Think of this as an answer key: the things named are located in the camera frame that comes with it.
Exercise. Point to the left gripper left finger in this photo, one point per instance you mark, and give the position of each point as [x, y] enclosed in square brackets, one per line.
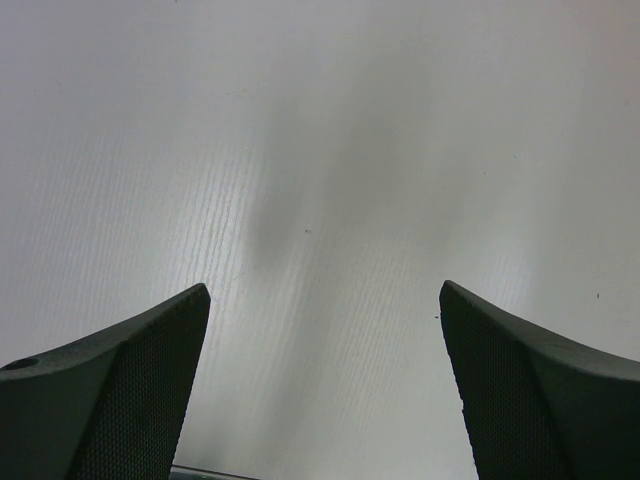
[110, 405]

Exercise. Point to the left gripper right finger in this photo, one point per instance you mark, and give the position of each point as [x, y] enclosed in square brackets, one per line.
[536, 404]

